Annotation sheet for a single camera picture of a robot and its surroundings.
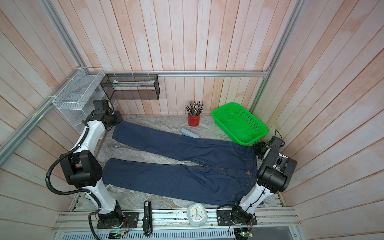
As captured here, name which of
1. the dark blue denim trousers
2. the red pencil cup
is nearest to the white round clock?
the dark blue denim trousers

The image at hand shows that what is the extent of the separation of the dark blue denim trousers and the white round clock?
0.05 meters

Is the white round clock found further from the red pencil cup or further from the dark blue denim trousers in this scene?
the red pencil cup

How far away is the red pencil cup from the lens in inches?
40.5

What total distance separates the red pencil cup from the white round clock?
567 mm

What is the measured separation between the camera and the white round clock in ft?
2.36

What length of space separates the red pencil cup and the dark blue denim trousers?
0.13 m

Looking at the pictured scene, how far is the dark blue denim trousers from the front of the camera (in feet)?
2.77
